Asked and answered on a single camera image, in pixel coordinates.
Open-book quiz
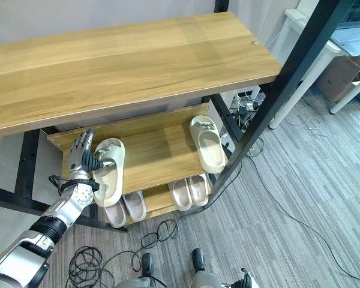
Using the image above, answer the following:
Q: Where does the coiled black floor cable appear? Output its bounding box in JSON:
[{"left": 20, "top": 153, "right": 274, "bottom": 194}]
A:
[{"left": 68, "top": 206, "right": 211, "bottom": 288}]

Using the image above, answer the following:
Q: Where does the power strip with plugs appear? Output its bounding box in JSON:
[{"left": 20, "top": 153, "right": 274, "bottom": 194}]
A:
[{"left": 229, "top": 87, "right": 268, "bottom": 133}]

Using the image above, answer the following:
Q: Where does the white table leg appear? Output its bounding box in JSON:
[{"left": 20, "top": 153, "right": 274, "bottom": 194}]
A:
[{"left": 329, "top": 71, "right": 360, "bottom": 115}]

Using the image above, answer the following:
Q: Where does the black metal post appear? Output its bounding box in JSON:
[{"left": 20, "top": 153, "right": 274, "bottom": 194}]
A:
[{"left": 209, "top": 0, "right": 359, "bottom": 205}]

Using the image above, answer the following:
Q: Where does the grey laptop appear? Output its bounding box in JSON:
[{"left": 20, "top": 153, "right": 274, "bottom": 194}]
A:
[{"left": 329, "top": 10, "right": 360, "bottom": 57}]

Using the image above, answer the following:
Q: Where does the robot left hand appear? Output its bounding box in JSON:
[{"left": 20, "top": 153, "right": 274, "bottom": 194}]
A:
[{"left": 67, "top": 128, "right": 115, "bottom": 181}]

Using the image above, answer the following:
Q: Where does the pale green foam slipper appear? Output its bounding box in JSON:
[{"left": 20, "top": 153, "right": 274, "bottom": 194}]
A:
[
  {"left": 92, "top": 137, "right": 126, "bottom": 208},
  {"left": 188, "top": 115, "right": 227, "bottom": 175}
]

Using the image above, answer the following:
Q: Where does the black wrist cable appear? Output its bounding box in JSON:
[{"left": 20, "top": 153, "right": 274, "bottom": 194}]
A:
[{"left": 49, "top": 175, "right": 69, "bottom": 194}]

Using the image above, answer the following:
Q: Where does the wooden shoe rack black frame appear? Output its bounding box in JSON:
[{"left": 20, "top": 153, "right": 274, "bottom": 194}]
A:
[{"left": 0, "top": 11, "right": 283, "bottom": 233}]

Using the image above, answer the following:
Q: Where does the cardboard box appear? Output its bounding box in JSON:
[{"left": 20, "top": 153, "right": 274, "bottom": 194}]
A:
[{"left": 314, "top": 55, "right": 360, "bottom": 103}]

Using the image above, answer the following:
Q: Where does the robot leg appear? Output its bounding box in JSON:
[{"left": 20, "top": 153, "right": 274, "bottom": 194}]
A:
[
  {"left": 113, "top": 253, "right": 169, "bottom": 288},
  {"left": 190, "top": 248, "right": 226, "bottom": 288}
]

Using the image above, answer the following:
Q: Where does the pink beige slipper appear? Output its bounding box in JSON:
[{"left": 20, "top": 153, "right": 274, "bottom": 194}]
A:
[
  {"left": 104, "top": 197, "right": 128, "bottom": 229},
  {"left": 121, "top": 191, "right": 148, "bottom": 223},
  {"left": 187, "top": 173, "right": 210, "bottom": 208},
  {"left": 167, "top": 178, "right": 194, "bottom": 212}
]

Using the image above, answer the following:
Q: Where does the robot right leg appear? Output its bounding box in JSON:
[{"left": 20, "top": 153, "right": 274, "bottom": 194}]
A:
[{"left": 190, "top": 248, "right": 226, "bottom": 288}]

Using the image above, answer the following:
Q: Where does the robot left leg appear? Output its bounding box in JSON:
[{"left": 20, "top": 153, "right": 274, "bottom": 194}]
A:
[{"left": 113, "top": 253, "right": 169, "bottom": 288}]

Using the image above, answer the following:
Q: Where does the thin white floor cable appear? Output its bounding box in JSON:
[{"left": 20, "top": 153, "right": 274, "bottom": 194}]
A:
[{"left": 287, "top": 115, "right": 331, "bottom": 139}]

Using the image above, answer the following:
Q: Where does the long thin black cable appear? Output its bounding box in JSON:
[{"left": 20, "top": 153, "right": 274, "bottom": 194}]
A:
[{"left": 238, "top": 140, "right": 360, "bottom": 285}]

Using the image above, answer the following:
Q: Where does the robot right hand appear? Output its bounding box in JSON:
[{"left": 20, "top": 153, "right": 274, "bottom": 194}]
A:
[{"left": 229, "top": 268, "right": 256, "bottom": 288}]

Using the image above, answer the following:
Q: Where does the white table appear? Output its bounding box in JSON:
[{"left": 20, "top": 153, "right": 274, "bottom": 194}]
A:
[{"left": 268, "top": 8, "right": 349, "bottom": 130}]

